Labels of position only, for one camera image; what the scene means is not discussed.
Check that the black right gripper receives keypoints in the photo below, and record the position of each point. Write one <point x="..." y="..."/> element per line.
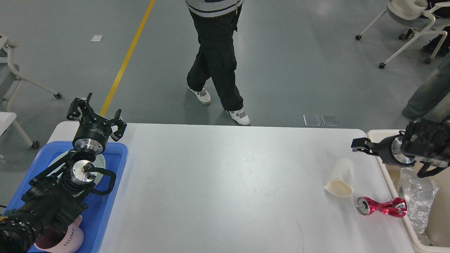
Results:
<point x="389" y="150"/>

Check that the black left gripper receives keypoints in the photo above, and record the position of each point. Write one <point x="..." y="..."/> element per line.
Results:
<point x="91" y="134"/>

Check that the white paper cup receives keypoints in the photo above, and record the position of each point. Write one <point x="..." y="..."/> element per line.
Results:
<point x="340" y="180"/>

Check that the light green plate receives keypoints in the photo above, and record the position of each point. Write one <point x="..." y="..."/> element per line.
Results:
<point x="100" y="165"/>

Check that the crushed red soda can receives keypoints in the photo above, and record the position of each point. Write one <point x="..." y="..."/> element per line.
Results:
<point x="396" y="207"/>

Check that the pink mug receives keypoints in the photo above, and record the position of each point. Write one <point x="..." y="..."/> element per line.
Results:
<point x="68" y="241"/>

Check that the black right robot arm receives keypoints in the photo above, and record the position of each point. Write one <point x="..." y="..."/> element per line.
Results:
<point x="422" y="141"/>

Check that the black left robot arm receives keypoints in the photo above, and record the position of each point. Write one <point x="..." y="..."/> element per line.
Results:
<point x="56" y="196"/>

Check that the right floor socket plate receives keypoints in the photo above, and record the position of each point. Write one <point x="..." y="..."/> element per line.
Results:
<point x="329" y="119"/>

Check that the floor socket plate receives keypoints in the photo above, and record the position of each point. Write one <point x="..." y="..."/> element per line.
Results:
<point x="329" y="119"/>
<point x="312" y="120"/>

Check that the left floor socket plate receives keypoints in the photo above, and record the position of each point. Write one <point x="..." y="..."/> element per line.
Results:
<point x="312" y="120"/>

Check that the person in blue jeans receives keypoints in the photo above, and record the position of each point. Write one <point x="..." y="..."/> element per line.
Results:
<point x="431" y="100"/>

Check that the white chair left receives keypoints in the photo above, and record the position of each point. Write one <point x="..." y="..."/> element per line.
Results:
<point x="11" y="73"/>

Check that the beige plastic bin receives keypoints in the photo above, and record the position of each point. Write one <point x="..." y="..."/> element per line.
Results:
<point x="438" y="227"/>

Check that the person in black trousers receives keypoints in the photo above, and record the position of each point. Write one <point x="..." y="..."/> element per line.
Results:
<point x="215" y="22"/>

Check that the white office chair right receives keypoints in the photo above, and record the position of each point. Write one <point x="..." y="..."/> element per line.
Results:
<point x="412" y="14"/>

